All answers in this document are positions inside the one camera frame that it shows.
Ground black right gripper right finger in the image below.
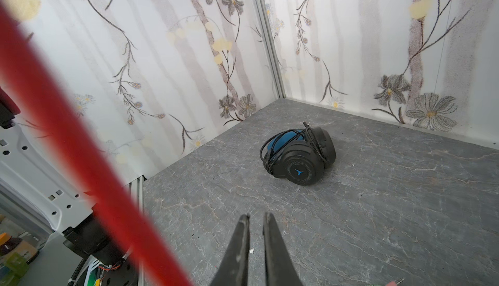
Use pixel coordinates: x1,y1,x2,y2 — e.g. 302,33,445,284
263,213,303,286

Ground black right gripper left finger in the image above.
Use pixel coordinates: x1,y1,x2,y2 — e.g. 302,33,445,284
210,214,250,286

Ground black headphones with blue band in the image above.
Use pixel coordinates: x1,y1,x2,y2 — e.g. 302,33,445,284
259,122,337,186

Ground red headphone cable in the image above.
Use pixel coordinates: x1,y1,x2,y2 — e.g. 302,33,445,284
0,0,194,286

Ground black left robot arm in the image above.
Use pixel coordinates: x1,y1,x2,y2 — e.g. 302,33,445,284
1,92,125,265

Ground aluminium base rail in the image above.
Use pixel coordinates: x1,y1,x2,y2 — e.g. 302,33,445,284
128,175,148,286

